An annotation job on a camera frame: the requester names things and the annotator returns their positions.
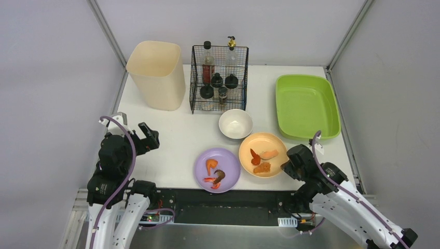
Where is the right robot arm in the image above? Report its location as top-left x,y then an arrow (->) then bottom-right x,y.
281,144 -> 418,248

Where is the brown mushroom food piece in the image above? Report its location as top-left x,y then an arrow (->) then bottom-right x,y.
213,170 -> 226,185

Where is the black wire basket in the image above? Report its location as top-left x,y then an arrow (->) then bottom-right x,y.
189,45 -> 249,113

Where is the small pepper jar black lid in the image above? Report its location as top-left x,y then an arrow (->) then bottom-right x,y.
218,87 -> 228,105

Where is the aluminium frame rail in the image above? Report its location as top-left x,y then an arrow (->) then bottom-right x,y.
86,0 -> 127,68

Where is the fried chicken food piece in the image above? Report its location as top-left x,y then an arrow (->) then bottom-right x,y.
253,162 -> 271,174

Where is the soy sauce bottle red label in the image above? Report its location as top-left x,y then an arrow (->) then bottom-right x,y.
202,41 -> 215,85

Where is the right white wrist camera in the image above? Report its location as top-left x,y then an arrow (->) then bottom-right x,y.
309,135 -> 325,155

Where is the orange shrimp food piece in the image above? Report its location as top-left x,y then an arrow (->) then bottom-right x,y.
205,159 -> 218,176

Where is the beige plastic bin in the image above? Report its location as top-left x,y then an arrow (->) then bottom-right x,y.
126,40 -> 186,111

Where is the white ceramic bowl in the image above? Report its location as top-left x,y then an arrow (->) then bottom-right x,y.
218,109 -> 253,139

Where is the salt shaker black pump lid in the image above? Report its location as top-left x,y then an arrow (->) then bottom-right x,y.
211,73 -> 224,99

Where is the salmon sushi food piece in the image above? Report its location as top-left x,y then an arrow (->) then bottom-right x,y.
259,149 -> 279,160

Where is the orange plastic plate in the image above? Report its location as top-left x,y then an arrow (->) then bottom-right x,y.
238,132 -> 288,178

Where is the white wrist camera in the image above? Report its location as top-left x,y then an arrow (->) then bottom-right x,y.
309,135 -> 325,155
99,112 -> 130,136

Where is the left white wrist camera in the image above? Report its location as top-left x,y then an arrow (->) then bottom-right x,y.
99,112 -> 130,136

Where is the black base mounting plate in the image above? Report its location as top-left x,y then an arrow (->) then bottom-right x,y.
141,188 -> 317,226

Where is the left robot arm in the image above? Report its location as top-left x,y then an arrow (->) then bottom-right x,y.
86,122 -> 159,248

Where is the purple plastic plate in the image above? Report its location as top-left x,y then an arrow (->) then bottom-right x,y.
194,148 -> 241,193

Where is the white shaker black spout lid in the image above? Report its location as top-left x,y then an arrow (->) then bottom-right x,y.
200,85 -> 214,111

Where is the green plastic tub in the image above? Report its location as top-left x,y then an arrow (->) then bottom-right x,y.
275,74 -> 341,140

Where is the clear bottle gold pump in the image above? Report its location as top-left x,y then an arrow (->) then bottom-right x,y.
225,36 -> 237,66

